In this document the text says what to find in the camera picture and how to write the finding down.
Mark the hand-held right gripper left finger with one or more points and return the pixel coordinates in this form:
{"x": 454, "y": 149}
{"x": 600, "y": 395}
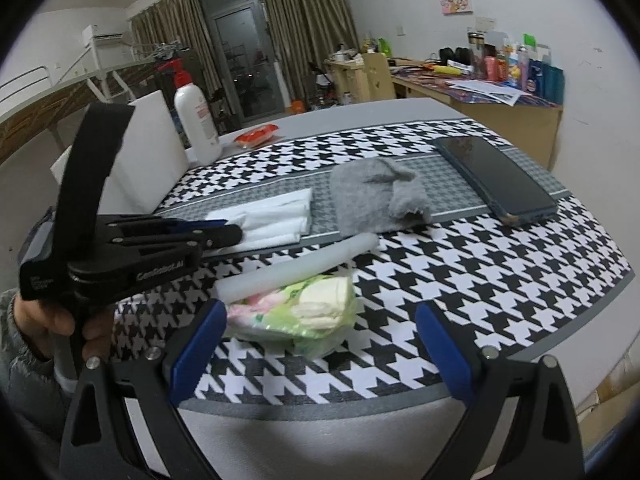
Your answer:
{"x": 197, "y": 350}

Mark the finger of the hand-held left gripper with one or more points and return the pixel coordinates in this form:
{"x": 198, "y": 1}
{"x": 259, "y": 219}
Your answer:
{"x": 80, "y": 185}
{"x": 175, "y": 251}

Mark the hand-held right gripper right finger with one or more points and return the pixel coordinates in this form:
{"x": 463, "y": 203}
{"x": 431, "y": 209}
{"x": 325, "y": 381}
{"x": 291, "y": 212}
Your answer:
{"x": 445, "y": 355}

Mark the white foam box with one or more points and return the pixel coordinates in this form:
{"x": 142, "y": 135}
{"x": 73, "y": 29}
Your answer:
{"x": 140, "y": 160}

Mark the white cloth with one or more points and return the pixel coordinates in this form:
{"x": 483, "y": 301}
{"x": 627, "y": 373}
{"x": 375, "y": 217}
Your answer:
{"x": 275, "y": 220}

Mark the green plastic bag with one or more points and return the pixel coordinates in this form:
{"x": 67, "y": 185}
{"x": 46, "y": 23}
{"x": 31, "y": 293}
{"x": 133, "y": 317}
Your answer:
{"x": 310, "y": 315}

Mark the white foam tube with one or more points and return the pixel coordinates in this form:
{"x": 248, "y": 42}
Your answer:
{"x": 300, "y": 267}

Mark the grey sock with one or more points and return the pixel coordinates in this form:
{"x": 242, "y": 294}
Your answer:
{"x": 365, "y": 195}

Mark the person's left forearm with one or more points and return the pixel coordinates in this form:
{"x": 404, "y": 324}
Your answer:
{"x": 30, "y": 380}

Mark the person's left hand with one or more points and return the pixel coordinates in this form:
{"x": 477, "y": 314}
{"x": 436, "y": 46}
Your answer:
{"x": 40, "y": 315}

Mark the white metal bunk bed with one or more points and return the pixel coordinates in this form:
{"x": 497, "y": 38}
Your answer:
{"x": 60, "y": 95}

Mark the white pump bottle red top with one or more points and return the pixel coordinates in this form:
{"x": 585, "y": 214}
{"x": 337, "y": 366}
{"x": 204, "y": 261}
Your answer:
{"x": 197, "y": 120}

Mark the red snack packet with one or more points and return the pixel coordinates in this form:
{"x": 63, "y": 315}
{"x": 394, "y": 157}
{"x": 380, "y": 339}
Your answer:
{"x": 256, "y": 135}

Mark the white air conditioner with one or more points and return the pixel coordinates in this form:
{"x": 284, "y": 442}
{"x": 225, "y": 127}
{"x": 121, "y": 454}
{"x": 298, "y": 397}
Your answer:
{"x": 102, "y": 34}

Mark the brown curtain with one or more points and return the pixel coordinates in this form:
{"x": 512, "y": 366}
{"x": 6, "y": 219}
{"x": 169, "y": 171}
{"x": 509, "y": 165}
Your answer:
{"x": 175, "y": 45}
{"x": 305, "y": 30}

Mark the dark smartphone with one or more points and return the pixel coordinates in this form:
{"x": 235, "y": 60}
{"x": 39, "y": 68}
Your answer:
{"x": 495, "y": 180}

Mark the orange bag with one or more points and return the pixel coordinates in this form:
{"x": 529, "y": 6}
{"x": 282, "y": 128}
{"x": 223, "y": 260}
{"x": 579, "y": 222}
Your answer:
{"x": 296, "y": 106}

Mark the glass balcony door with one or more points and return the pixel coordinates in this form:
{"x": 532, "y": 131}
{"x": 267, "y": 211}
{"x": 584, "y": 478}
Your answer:
{"x": 245, "y": 50}

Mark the plain wooden desk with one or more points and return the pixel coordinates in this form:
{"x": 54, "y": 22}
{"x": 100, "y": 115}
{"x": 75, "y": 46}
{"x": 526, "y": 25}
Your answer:
{"x": 345, "y": 80}

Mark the wooden desk with printed cover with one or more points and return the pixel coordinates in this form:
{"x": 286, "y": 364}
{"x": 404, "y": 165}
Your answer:
{"x": 500, "y": 115}

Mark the wooden chair with smiley face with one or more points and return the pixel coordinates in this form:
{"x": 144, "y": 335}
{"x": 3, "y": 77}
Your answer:
{"x": 378, "y": 77}

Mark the white papers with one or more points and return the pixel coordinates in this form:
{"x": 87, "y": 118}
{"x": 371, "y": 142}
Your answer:
{"x": 490, "y": 91}

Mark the yellow tube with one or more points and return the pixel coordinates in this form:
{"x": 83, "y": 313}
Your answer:
{"x": 445, "y": 68}

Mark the cluster of toiletry bottles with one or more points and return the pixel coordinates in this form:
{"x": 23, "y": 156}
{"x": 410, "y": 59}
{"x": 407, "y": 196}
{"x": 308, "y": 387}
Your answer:
{"x": 525, "y": 70}

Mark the black headphones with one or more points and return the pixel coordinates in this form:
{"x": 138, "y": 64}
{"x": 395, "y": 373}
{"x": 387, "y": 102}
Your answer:
{"x": 456, "y": 56}

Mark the dark thermos bottle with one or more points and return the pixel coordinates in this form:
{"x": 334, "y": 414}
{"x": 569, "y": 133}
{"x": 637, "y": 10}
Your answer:
{"x": 475, "y": 47}

